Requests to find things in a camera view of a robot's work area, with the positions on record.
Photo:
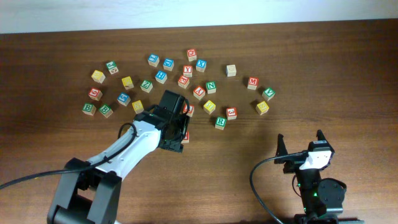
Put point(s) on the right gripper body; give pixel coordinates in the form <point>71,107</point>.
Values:
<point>293,166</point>

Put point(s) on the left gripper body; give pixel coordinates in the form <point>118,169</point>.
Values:
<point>174,142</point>

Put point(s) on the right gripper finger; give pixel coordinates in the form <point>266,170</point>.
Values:
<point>320,136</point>
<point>281,148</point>

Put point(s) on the red I block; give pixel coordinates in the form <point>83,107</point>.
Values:
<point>186,139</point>

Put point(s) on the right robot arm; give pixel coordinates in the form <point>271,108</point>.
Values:
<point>322,199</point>

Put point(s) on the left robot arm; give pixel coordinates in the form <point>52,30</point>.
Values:
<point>89,191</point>

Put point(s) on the red A block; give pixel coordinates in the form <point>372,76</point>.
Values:
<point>189,110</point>

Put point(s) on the yellow S block left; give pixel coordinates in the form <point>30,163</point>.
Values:
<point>137,106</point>

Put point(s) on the yellow s block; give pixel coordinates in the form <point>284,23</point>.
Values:
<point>137,106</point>
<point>262,108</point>

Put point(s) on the red E block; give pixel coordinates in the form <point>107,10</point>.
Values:
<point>183,82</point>

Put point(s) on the red Y block tilted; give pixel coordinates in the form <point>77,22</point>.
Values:
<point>199,92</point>

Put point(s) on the green Z block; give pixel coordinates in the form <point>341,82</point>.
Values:
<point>146,86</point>

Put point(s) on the yellow block centre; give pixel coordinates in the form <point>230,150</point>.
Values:
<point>209,107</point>

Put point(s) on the blue H block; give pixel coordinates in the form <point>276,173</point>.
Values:
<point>161,77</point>

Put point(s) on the yellow S block right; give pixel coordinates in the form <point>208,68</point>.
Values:
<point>262,108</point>

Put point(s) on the green R block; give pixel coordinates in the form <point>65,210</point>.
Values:
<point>220,123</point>

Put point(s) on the blue 5 block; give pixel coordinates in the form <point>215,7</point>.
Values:
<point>124,99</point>

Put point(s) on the green N block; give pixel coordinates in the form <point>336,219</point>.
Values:
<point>211,87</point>

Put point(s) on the blue D block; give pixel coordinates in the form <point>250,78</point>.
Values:
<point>168,64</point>

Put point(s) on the yellow block upper left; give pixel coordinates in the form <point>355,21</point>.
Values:
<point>127,83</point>

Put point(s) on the green V block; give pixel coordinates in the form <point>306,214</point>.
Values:
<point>268,94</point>

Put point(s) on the blue block top left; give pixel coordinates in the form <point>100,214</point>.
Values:
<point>153,60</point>

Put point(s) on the blue X block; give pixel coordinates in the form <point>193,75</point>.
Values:
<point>201,65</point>

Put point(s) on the red 3 block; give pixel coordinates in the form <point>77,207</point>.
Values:
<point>231,113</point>

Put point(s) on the green B block right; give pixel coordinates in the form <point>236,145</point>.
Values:
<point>105,110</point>

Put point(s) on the green b block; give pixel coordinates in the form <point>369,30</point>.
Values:
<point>105,110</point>
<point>89,109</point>

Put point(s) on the red C block top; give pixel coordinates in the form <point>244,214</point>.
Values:
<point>191,55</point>

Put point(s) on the red M block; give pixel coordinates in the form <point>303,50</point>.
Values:
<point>253,83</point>

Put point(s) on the plain wooden block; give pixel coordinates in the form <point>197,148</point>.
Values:
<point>231,70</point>

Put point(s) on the green J block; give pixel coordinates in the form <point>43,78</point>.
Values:
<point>112,67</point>

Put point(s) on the red 9 block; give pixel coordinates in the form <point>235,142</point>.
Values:
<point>95,94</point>

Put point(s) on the green B block left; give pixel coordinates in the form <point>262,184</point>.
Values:
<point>89,109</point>

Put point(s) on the yellow block far left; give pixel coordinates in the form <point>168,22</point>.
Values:
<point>98,76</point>

